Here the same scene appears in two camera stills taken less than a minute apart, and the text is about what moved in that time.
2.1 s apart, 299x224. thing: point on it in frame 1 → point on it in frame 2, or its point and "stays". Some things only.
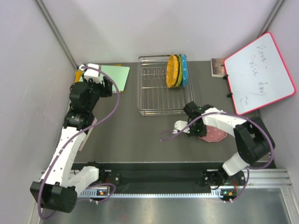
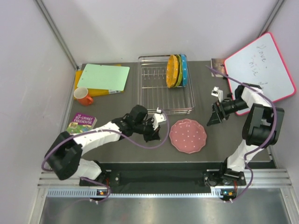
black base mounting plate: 163,176 stays
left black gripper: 107,90 → 153,135
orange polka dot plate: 172,71 stays
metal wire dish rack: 154,96 stays
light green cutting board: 119,74 stays
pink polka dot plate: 214,134 → 187,136
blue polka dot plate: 184,70 stays
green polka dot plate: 179,83 stays
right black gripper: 203,133 → 217,107
